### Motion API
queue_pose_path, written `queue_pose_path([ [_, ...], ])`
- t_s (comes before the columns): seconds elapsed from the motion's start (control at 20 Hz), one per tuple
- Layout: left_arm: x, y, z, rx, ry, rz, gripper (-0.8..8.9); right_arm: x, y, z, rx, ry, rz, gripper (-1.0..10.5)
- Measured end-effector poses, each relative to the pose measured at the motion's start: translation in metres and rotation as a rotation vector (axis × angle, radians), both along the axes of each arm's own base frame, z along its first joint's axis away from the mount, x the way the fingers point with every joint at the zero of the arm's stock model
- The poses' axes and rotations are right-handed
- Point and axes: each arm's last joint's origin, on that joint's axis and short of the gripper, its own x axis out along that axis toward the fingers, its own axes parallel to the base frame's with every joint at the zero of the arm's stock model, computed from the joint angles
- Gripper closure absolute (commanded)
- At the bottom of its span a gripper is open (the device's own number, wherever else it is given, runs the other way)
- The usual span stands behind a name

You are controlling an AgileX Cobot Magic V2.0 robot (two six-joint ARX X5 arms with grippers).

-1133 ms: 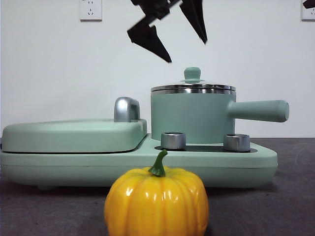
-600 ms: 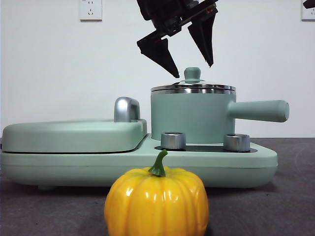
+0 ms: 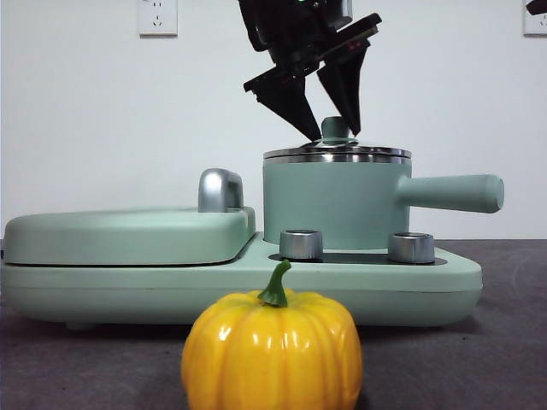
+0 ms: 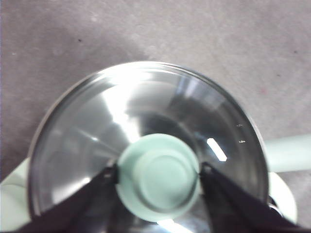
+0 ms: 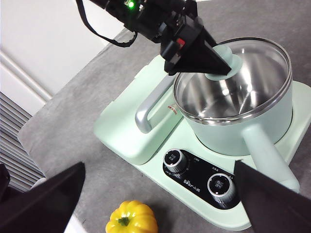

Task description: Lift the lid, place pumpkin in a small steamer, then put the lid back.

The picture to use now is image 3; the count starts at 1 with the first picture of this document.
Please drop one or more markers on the silver control knob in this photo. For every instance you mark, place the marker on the silver control knob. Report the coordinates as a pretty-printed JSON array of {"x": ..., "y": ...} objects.
[
  {"x": 301, "y": 244},
  {"x": 411, "y": 247}
]

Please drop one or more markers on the mint green hinged griddle cover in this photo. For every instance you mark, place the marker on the mint green hinged griddle cover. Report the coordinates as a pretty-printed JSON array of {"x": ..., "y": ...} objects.
[{"x": 128, "y": 235}]

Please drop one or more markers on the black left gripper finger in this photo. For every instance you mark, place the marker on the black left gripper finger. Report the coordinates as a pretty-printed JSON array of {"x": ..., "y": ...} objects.
[
  {"x": 288, "y": 102},
  {"x": 344, "y": 81}
]

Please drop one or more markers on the mint green breakfast machine base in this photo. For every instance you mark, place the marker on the mint green breakfast machine base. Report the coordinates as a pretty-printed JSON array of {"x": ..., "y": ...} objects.
[{"x": 128, "y": 294}]

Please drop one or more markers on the yellow pumpkin with green stem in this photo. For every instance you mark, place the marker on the yellow pumpkin with green stem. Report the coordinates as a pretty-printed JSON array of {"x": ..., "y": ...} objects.
[{"x": 273, "y": 354}]

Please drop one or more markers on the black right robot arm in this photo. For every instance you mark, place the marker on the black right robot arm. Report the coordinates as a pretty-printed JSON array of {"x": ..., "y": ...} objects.
[{"x": 539, "y": 6}]

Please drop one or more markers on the white wall socket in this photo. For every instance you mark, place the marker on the white wall socket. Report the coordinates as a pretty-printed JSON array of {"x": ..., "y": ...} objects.
[
  {"x": 157, "y": 19},
  {"x": 536, "y": 23}
]

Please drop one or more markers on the glass lid with green knob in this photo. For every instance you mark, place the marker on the glass lid with green knob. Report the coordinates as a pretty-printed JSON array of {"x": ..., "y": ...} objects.
[{"x": 333, "y": 128}]

